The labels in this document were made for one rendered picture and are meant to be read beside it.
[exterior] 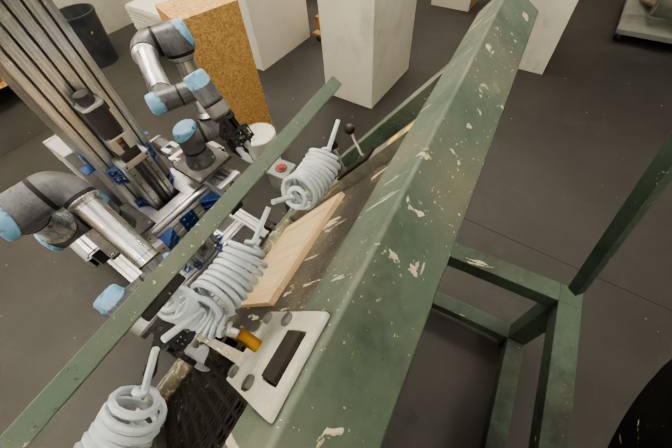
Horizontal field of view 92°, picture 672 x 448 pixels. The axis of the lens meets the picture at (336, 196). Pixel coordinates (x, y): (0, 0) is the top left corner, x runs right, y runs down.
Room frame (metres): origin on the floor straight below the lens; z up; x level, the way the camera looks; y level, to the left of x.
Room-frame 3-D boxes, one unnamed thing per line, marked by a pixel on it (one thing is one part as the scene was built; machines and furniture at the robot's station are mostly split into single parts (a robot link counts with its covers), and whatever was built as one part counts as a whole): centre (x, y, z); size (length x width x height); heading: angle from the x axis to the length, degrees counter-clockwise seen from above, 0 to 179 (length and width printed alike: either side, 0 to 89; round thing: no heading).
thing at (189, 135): (1.26, 0.68, 1.20); 0.13 x 0.12 x 0.14; 116
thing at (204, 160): (1.25, 0.69, 1.09); 0.15 x 0.15 x 0.10
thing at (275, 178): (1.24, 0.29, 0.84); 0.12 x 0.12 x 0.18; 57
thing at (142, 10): (5.31, 1.30, 0.31); 2.46 x 1.04 x 0.63; 142
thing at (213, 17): (2.76, 0.92, 0.63); 0.50 x 0.42 x 1.25; 125
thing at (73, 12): (4.54, 3.06, 0.33); 0.52 x 0.52 x 0.65
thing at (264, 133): (2.23, 0.62, 0.24); 0.32 x 0.30 x 0.47; 142
